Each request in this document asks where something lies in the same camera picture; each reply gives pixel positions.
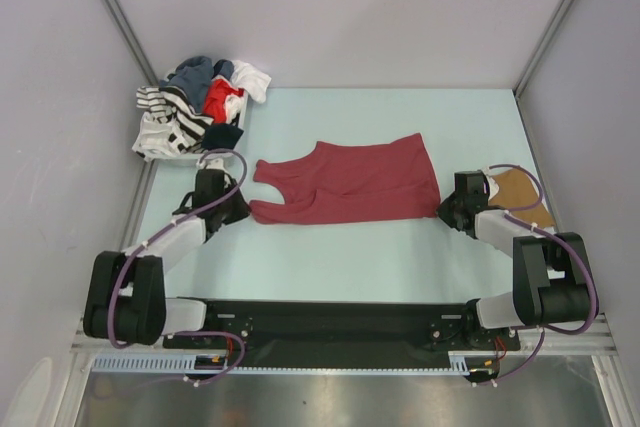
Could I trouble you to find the tan tank top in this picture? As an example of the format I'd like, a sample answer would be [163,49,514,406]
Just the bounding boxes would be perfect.
[488,168,555,230]

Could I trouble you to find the maroon garment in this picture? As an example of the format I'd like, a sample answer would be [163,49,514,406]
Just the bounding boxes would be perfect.
[249,133,441,225]

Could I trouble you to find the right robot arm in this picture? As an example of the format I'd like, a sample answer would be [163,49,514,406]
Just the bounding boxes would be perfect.
[436,164,599,348]

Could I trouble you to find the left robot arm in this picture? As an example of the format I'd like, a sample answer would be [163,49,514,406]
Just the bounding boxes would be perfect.
[82,149,250,349]

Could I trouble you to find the white laundry basket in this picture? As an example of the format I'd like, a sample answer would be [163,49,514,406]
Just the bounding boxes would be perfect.
[150,91,248,163]

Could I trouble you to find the black garment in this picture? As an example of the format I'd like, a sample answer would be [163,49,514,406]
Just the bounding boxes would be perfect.
[201,123,244,150]

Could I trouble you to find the striped garment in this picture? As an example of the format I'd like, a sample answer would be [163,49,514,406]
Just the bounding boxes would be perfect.
[132,86,214,161]

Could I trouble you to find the red garment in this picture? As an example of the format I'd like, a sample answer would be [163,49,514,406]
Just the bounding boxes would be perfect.
[202,76,245,124]

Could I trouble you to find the blue grey garment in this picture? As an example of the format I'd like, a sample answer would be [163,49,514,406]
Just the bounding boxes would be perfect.
[160,56,235,112]

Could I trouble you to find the white garment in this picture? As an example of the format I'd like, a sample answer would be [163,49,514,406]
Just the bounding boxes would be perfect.
[231,60,272,104]

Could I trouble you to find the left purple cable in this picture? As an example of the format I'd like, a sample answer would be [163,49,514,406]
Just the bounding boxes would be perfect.
[106,148,249,389]

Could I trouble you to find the purple cable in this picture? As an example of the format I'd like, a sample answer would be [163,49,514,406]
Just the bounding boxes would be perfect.
[106,148,249,389]
[469,163,600,388]

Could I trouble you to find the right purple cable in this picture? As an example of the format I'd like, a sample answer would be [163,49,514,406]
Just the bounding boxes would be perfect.
[469,163,600,388]

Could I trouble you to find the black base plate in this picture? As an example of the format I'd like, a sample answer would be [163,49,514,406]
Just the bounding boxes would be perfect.
[162,297,521,369]

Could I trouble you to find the slotted cable duct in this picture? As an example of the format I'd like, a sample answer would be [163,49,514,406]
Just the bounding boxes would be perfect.
[92,352,499,377]

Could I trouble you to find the aluminium rail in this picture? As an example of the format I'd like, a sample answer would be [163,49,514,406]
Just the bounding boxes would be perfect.
[518,314,617,356]

